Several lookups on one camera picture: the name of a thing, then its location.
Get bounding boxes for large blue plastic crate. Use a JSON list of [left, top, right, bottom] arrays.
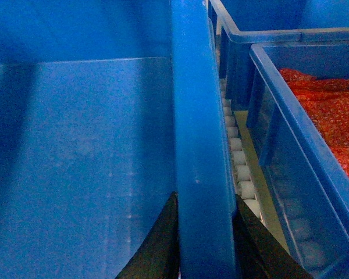
[[0, 1, 240, 278]]

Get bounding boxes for blue crate with red contents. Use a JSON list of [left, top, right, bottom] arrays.
[[247, 42, 349, 278]]

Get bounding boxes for white roller conveyor track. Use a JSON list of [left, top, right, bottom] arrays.
[[220, 78, 289, 252]]

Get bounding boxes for far blue crate on shelf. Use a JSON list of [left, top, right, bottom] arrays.
[[208, 1, 349, 110]]

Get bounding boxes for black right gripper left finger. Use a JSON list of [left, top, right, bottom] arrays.
[[116, 192, 180, 278]]

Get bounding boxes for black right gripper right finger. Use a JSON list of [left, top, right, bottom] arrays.
[[234, 195, 312, 278]]

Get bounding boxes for red items in crate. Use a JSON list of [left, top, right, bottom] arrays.
[[279, 68, 349, 178]]

